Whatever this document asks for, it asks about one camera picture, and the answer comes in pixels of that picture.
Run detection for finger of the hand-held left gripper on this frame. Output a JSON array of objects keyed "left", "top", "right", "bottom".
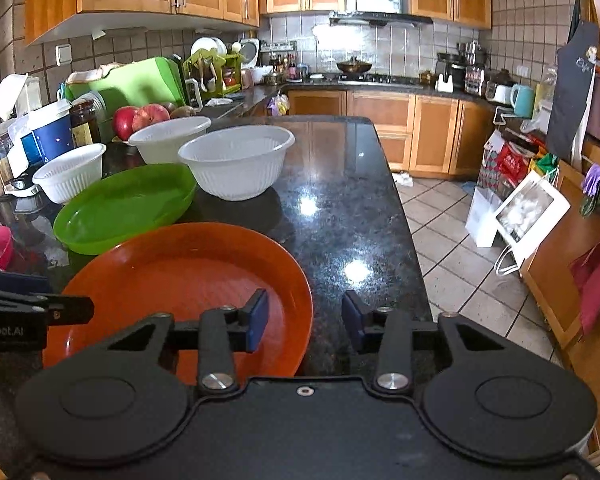
[
  {"left": 0, "top": 267, "right": 51, "bottom": 295},
  {"left": 0, "top": 286, "right": 95, "bottom": 328}
]

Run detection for orange round plate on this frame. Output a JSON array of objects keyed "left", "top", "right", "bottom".
[{"left": 42, "top": 222, "right": 314, "bottom": 379}]

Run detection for black coffee machine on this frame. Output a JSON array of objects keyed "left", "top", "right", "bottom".
[{"left": 434, "top": 52, "right": 469, "bottom": 93}]

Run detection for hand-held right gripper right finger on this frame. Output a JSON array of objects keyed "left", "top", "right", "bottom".
[{"left": 341, "top": 290, "right": 508, "bottom": 394}]

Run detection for dark glass jar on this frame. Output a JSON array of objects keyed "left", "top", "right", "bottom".
[{"left": 70, "top": 99, "right": 102, "bottom": 149}]

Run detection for medium white ribbed bowl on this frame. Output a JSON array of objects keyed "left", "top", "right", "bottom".
[{"left": 128, "top": 116, "right": 212, "bottom": 165}]

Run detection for mint green kettle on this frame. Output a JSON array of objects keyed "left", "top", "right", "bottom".
[{"left": 509, "top": 83, "right": 536, "bottom": 119}]

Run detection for range hood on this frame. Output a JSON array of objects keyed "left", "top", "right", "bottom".
[{"left": 329, "top": 10, "right": 434, "bottom": 29}]

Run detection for green dish rack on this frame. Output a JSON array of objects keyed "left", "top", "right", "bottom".
[{"left": 182, "top": 50, "right": 244, "bottom": 99}]

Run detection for row of condiment bottles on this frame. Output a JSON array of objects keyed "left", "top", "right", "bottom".
[{"left": 269, "top": 52, "right": 300, "bottom": 82}]

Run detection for wooden lower cabinets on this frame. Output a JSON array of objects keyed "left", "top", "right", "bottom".
[{"left": 286, "top": 89, "right": 497, "bottom": 177}]

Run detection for white plates in rack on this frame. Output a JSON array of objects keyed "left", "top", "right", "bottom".
[{"left": 190, "top": 35, "right": 228, "bottom": 59}]

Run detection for large white ribbed bowl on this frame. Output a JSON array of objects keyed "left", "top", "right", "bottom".
[{"left": 178, "top": 125, "right": 296, "bottom": 202}]

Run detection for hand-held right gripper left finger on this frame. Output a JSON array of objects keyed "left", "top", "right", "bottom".
[{"left": 107, "top": 289, "right": 270, "bottom": 394}]

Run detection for small white ribbed bowl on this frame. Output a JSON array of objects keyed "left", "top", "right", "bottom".
[{"left": 32, "top": 143, "right": 107, "bottom": 205}]

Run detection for gas stove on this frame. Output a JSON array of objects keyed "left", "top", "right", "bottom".
[{"left": 337, "top": 73, "right": 424, "bottom": 86}]

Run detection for white paper bag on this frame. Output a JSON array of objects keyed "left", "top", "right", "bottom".
[{"left": 465, "top": 187, "right": 504, "bottom": 249}]

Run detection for green cutting board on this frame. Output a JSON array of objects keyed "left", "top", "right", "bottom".
[{"left": 64, "top": 57, "right": 187, "bottom": 112}]

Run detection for red shopping bag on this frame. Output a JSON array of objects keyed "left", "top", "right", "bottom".
[{"left": 479, "top": 130, "right": 537, "bottom": 197}]

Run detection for blue and white container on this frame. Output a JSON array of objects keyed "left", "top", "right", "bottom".
[{"left": 9, "top": 100, "right": 77, "bottom": 162}]

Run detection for green oval plate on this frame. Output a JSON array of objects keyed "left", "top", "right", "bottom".
[{"left": 53, "top": 163, "right": 198, "bottom": 256}]

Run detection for white box with photo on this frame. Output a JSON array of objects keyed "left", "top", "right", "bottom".
[{"left": 494, "top": 174, "right": 571, "bottom": 259}]

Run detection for dark apron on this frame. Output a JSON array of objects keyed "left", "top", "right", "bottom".
[{"left": 546, "top": 19, "right": 600, "bottom": 162}]

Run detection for red apple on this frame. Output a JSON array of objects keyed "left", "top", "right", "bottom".
[
  {"left": 132, "top": 103, "right": 172, "bottom": 134},
  {"left": 112, "top": 106, "right": 140, "bottom": 141}
]

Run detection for steel stacked pots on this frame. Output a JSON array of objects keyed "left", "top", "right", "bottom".
[{"left": 459, "top": 39, "right": 485, "bottom": 66}]

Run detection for black wok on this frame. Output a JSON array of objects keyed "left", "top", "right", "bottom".
[{"left": 335, "top": 59, "right": 374, "bottom": 75}]

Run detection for dark red cloth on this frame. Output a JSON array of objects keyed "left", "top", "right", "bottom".
[{"left": 569, "top": 219, "right": 600, "bottom": 337}]

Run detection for purple rubber glove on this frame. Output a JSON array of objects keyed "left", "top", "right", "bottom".
[{"left": 582, "top": 163, "right": 600, "bottom": 197}]

